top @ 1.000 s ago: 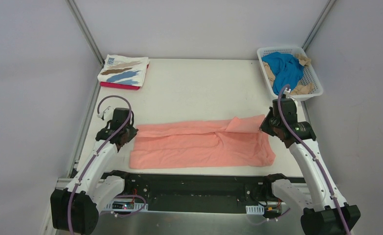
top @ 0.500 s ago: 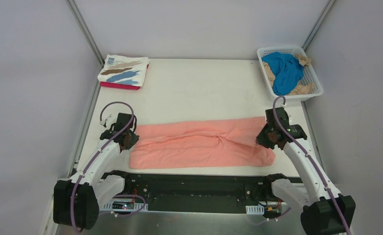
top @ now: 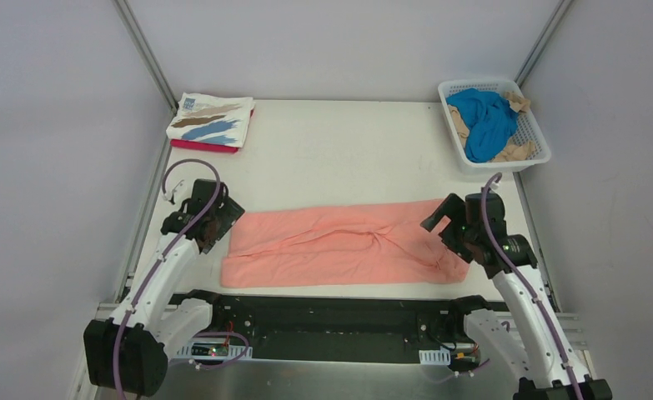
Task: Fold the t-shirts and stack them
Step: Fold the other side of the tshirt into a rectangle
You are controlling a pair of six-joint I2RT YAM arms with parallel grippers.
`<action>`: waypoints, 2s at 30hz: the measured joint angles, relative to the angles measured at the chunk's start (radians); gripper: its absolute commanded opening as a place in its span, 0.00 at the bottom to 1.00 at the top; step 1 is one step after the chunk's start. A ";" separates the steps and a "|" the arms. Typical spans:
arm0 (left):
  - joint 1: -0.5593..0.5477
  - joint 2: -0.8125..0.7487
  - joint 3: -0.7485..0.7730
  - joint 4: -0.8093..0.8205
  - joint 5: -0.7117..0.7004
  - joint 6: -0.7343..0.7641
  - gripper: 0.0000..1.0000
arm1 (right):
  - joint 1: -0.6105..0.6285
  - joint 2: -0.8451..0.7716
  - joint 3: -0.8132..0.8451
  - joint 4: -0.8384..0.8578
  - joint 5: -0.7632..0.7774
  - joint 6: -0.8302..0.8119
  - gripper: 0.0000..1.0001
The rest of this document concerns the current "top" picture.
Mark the pink t shirt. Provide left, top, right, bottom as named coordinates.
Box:
left=220, top=199, right=470, bottom=288

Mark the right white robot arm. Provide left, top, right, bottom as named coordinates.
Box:
left=421, top=190, right=613, bottom=399

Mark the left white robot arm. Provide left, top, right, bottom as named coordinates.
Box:
left=83, top=179, right=244, bottom=397

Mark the white plastic basket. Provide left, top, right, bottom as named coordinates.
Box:
left=438, top=78, right=551, bottom=175

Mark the beige t shirt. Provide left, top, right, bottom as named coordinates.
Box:
left=447, top=91, right=536, bottom=163

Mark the blue t shirt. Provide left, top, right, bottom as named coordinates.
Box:
left=445, top=88, right=518, bottom=163

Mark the folded white printed t shirt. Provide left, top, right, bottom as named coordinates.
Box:
left=166, top=92, right=255, bottom=153

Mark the left controller board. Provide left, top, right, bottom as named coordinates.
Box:
left=190, top=342, right=229, bottom=358

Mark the controller board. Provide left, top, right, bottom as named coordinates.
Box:
left=190, top=342, right=229, bottom=358
left=450, top=352, right=480, bottom=370

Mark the right controller board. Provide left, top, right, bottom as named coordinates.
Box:
left=450, top=352, right=480, bottom=370

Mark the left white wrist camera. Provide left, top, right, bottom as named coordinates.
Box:
left=163, top=179, right=186, bottom=204

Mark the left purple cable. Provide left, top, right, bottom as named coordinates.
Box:
left=110, top=158, right=252, bottom=400

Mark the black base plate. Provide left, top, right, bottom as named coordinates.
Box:
left=171, top=290, right=526, bottom=366

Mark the left aluminium frame post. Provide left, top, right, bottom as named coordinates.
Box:
left=112, top=0, right=178, bottom=113

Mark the aluminium frame post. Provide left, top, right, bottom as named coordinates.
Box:
left=515, top=0, right=576, bottom=88
left=112, top=0, right=178, bottom=113

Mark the right aluminium frame post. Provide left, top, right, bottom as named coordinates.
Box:
left=515, top=0, right=576, bottom=88

